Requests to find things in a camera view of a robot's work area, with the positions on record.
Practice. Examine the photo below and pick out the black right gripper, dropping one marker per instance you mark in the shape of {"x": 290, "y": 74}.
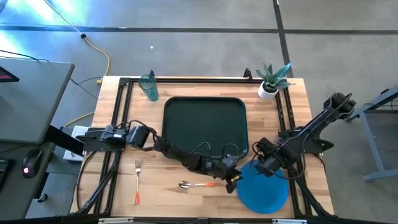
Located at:
{"x": 270, "y": 165}

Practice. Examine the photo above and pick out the blue round plate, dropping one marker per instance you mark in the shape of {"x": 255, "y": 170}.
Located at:
{"x": 264, "y": 196}

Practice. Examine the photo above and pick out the black computer mouse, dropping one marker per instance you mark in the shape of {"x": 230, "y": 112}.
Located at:
{"x": 31, "y": 163}

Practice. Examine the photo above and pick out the green plant white pot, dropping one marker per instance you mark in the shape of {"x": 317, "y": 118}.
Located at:
{"x": 270, "y": 87}

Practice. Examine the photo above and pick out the black device red screen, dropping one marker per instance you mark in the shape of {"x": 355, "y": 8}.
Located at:
{"x": 6, "y": 76}

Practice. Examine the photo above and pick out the white power box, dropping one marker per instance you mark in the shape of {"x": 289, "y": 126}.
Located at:
{"x": 76, "y": 132}

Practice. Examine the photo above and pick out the teal translucent plastic cup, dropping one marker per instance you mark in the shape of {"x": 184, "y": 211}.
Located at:
{"x": 149, "y": 88}

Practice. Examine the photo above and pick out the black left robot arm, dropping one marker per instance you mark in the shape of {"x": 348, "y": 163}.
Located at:
{"x": 169, "y": 151}

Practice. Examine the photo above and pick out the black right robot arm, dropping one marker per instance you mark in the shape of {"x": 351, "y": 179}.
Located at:
{"x": 311, "y": 130}

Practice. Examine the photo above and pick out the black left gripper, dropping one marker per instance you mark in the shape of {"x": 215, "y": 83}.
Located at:
{"x": 224, "y": 172}

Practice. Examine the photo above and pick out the grey desk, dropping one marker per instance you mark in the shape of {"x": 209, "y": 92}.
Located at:
{"x": 28, "y": 102}

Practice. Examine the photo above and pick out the grey metal stand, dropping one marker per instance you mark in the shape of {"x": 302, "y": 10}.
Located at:
{"x": 370, "y": 137}

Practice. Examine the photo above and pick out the black keyboard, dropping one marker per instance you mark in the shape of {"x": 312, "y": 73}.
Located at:
{"x": 4, "y": 174}

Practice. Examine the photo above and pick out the dark green plastic tray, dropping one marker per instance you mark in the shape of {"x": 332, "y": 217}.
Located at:
{"x": 202, "y": 124}

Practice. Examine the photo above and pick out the black caster wheel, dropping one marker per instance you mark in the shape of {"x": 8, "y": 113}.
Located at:
{"x": 42, "y": 198}

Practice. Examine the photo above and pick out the silver metal bracket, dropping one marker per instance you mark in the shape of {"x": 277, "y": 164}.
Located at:
{"x": 289, "y": 221}
{"x": 115, "y": 220}

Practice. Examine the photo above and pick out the black aluminium table frame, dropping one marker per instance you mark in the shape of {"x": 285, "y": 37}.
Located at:
{"x": 119, "y": 102}

